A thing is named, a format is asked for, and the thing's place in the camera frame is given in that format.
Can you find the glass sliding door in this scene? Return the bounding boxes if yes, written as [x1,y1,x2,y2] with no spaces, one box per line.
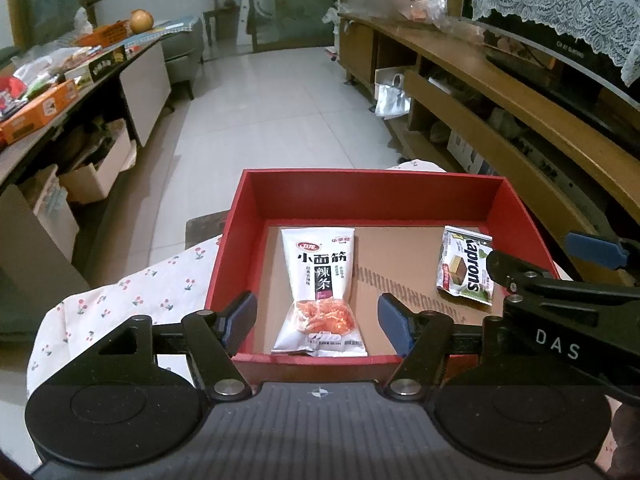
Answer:
[247,0,341,53]

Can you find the pile of assorted packets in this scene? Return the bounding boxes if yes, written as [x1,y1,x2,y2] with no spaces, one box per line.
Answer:
[0,45,101,111]

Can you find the black television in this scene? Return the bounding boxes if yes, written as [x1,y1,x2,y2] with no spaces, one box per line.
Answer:
[462,0,640,147]

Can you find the dark small table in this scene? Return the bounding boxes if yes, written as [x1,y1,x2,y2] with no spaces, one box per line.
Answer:
[186,215,228,252]

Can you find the clear plastic bags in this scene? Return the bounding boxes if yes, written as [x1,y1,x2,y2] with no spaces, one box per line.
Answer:
[397,0,451,28]

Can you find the orange tray box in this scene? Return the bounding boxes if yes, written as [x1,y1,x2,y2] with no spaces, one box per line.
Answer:
[75,20,132,49]

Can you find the silver paper bag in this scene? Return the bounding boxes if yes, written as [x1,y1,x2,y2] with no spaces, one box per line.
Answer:
[372,67,413,121]

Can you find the yellow pomelo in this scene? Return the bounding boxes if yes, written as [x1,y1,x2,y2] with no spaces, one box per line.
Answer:
[129,9,154,34]

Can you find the open cardboard box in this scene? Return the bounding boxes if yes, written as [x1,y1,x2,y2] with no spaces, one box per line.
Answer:
[57,120,138,206]

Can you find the white spicy strip packet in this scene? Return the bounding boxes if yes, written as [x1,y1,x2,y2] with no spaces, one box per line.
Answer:
[272,227,369,358]

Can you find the long white side table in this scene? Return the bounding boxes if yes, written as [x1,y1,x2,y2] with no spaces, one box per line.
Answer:
[0,35,173,291]

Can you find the red cardboard box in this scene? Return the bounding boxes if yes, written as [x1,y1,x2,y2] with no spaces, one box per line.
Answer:
[204,169,563,382]

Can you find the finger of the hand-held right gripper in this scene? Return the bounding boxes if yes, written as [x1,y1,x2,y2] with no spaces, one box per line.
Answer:
[566,231,640,272]
[486,250,640,307]

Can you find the white appliance carton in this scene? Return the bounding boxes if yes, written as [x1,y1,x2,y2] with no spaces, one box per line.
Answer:
[446,130,488,176]

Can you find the cherry print white cloth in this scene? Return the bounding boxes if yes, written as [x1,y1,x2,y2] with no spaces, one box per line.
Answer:
[26,159,446,396]

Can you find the dark wooden chair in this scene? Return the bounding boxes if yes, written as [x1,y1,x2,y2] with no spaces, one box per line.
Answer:
[202,0,248,46]

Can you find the orange flat box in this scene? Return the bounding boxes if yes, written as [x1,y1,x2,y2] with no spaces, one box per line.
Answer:
[0,80,81,148]

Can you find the wooden television cabinet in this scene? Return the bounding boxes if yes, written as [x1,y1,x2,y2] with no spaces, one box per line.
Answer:
[337,10,640,291]

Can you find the green wafer packet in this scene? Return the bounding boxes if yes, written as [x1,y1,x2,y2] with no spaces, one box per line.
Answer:
[436,226,496,306]

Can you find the checkered cloth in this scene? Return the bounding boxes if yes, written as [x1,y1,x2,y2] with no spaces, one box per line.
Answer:
[125,15,201,42]

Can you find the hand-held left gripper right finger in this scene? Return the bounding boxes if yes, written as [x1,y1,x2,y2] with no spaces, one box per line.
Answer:
[377,292,506,402]

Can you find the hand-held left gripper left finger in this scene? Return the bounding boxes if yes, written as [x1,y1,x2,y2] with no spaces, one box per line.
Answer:
[91,290,258,403]

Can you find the black long box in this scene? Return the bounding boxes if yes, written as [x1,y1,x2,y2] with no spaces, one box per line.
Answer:
[87,45,127,82]

